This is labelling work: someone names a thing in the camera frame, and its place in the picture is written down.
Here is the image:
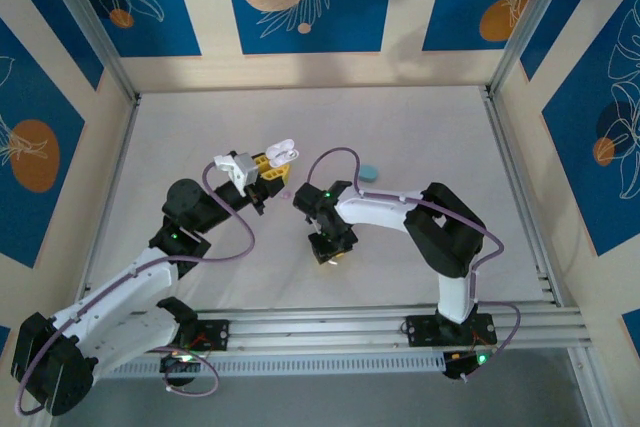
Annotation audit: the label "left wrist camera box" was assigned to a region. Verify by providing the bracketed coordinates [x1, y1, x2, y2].
[213, 149, 264, 198]

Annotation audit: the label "aluminium frame post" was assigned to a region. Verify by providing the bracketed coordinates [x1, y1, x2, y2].
[34, 0, 142, 104]
[487, 0, 586, 96]

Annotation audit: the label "aluminium side rail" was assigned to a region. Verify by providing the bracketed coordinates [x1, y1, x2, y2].
[19, 96, 142, 427]
[479, 86, 609, 427]

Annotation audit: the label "grey slotted cable duct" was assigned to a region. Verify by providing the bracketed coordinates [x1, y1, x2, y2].
[64, 350, 447, 379]

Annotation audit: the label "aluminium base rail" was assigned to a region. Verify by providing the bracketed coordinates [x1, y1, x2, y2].
[82, 300, 591, 351]

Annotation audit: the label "black controller board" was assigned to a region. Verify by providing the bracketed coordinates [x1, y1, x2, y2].
[442, 349, 494, 381]
[159, 351, 201, 388]

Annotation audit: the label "white earbud charging case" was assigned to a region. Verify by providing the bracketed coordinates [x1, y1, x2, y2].
[264, 139, 301, 167]

